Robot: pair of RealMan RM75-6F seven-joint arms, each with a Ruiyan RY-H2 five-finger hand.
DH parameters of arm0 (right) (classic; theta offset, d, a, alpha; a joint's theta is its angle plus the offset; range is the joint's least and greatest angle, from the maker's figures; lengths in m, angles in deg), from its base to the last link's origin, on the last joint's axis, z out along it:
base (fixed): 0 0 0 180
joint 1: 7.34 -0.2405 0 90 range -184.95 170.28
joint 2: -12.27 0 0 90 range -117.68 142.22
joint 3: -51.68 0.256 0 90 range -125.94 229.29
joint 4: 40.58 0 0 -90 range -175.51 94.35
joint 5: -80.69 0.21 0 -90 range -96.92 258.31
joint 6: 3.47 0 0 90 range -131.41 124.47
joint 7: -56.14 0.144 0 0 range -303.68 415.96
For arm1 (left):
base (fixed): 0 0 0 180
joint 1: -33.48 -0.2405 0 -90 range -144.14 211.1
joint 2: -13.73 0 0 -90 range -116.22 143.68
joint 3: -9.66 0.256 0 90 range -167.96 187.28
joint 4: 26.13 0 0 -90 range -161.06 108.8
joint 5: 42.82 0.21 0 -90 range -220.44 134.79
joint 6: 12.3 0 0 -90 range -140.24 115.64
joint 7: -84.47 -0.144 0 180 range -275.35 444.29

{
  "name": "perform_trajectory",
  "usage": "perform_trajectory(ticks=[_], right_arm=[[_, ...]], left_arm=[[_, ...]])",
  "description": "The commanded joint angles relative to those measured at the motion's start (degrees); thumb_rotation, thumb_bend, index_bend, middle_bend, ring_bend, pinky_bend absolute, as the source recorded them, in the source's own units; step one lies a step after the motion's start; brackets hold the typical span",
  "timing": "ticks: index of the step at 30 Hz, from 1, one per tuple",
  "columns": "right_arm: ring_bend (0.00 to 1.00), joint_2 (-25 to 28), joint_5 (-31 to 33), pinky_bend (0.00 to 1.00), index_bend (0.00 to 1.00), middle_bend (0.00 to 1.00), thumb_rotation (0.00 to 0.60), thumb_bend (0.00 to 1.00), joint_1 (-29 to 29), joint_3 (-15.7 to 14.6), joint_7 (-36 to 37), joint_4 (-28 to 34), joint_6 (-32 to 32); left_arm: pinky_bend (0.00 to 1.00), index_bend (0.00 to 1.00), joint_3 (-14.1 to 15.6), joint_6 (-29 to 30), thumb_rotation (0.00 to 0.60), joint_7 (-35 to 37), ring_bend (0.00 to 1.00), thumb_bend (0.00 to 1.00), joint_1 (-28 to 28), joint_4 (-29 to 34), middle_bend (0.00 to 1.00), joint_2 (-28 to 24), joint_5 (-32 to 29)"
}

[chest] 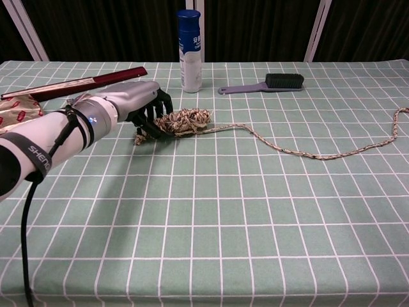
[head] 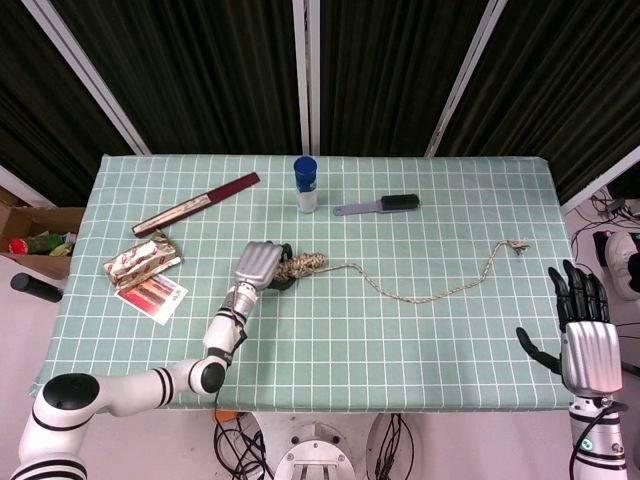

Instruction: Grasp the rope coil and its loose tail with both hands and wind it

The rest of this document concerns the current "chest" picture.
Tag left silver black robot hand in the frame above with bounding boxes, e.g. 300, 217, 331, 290
95, 81, 174, 139

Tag beige braided rope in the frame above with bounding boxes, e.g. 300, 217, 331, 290
133, 107, 409, 161

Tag blue white spray bottle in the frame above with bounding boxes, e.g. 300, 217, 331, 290
177, 9, 203, 94

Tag black curtain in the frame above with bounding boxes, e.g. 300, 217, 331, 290
0, 0, 409, 63

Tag green checked tablecloth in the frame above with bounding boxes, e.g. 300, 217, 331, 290
0, 59, 409, 307

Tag purple brush black bristles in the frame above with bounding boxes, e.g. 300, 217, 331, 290
218, 73, 305, 95

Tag white slanted frame post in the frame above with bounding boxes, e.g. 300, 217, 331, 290
303, 0, 333, 63
0, 0, 50, 62

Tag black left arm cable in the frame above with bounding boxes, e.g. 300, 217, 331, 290
20, 107, 81, 307

